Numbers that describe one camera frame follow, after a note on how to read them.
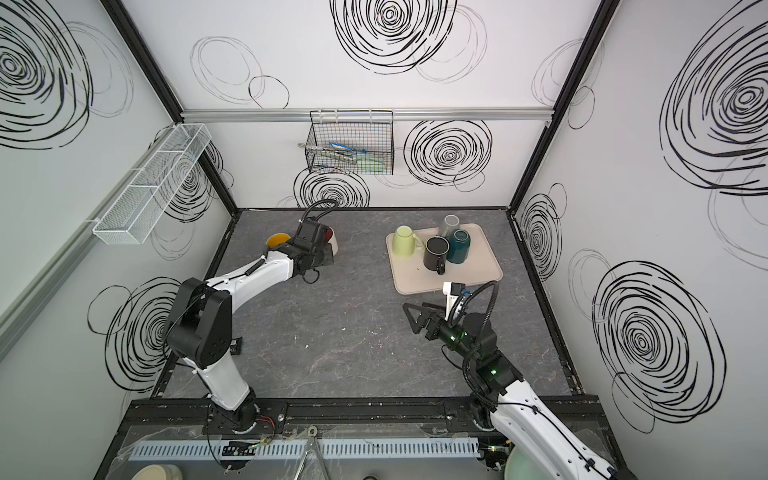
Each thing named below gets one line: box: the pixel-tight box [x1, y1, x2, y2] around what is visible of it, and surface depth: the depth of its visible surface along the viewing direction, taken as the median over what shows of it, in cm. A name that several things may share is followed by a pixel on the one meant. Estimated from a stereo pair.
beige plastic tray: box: [385, 223, 503, 295], surface depth 104 cm
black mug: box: [423, 235, 450, 275], surface depth 99 cm
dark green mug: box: [446, 229, 471, 265], surface depth 101 cm
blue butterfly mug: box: [266, 232, 291, 249], surface depth 99 cm
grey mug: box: [442, 214, 460, 239], surface depth 105 cm
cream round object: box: [131, 464, 184, 480], surface depth 63 cm
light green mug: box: [392, 225, 424, 256], surface depth 103 cm
